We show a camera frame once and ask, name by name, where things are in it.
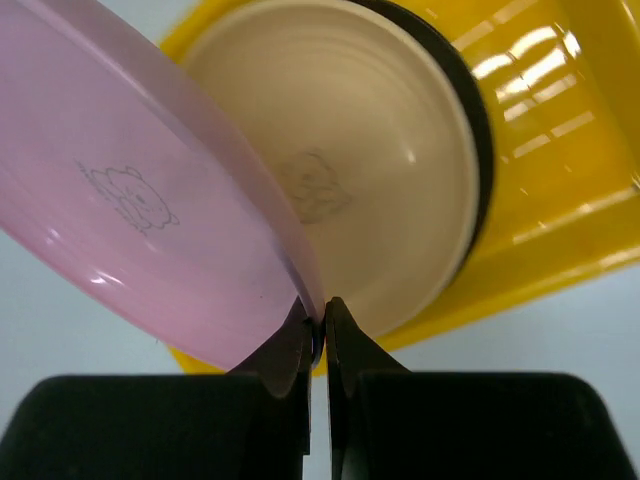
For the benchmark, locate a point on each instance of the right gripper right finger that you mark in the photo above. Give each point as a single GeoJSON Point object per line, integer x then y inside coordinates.
{"type": "Point", "coordinates": [389, 422]}

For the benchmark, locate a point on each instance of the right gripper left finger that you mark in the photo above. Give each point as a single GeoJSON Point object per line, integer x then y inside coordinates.
{"type": "Point", "coordinates": [252, 422]}

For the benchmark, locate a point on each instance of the orange plate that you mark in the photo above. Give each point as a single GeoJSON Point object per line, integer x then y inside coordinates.
{"type": "Point", "coordinates": [383, 227]}

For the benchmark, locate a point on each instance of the pink plate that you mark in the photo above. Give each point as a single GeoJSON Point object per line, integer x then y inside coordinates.
{"type": "Point", "coordinates": [124, 177]}

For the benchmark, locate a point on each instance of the dark metal plate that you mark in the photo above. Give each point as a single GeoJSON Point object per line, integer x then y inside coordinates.
{"type": "Point", "coordinates": [419, 84]}

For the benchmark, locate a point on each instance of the yellow plastic bin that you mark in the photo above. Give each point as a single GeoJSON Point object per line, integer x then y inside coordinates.
{"type": "Point", "coordinates": [565, 204]}

